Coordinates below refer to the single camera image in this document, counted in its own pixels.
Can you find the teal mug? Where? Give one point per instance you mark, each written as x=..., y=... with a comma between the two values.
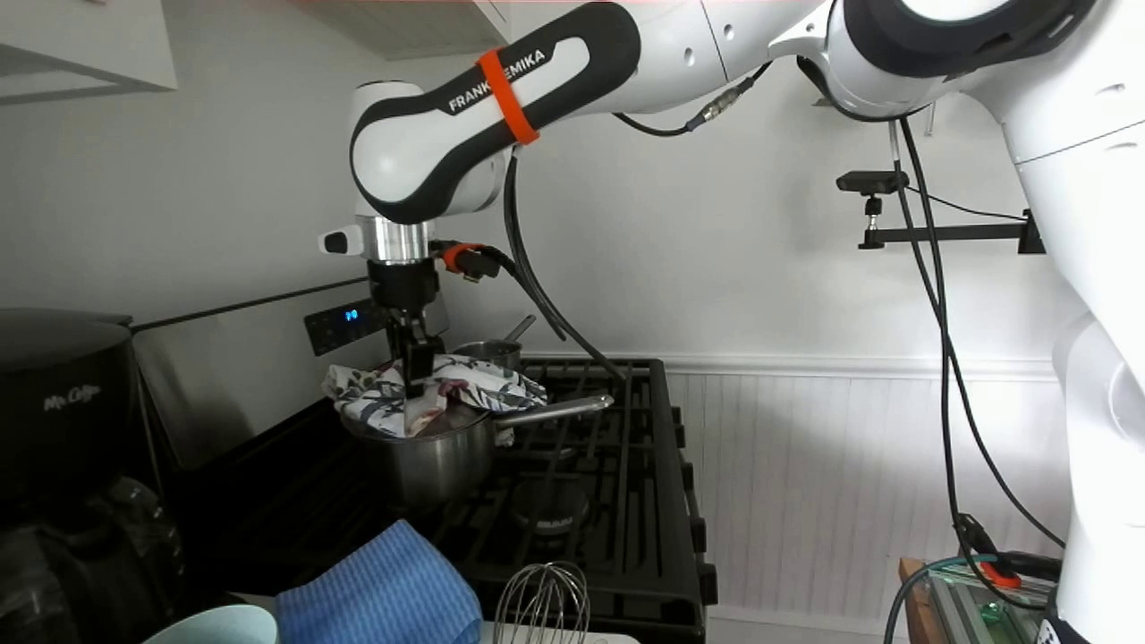
x=219, y=629

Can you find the green electronics board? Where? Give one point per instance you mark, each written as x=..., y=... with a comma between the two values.
x=990, y=611

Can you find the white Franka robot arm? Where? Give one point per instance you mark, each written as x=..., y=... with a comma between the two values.
x=765, y=47

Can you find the small silver saucepan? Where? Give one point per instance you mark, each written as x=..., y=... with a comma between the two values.
x=495, y=357

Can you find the black wrist camera orange mount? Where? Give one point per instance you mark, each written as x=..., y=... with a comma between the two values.
x=465, y=259

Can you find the large silver pot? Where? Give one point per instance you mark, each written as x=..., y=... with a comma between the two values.
x=441, y=459

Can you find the floral tea towel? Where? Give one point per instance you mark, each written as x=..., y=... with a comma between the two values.
x=476, y=382

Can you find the black coffee maker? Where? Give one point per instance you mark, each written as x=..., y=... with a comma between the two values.
x=73, y=477

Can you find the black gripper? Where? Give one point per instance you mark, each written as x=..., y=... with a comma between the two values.
x=406, y=291

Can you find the black steel gas stove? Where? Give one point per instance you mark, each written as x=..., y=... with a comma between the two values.
x=594, y=502

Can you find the blue cloth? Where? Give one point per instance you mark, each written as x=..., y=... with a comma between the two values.
x=380, y=590

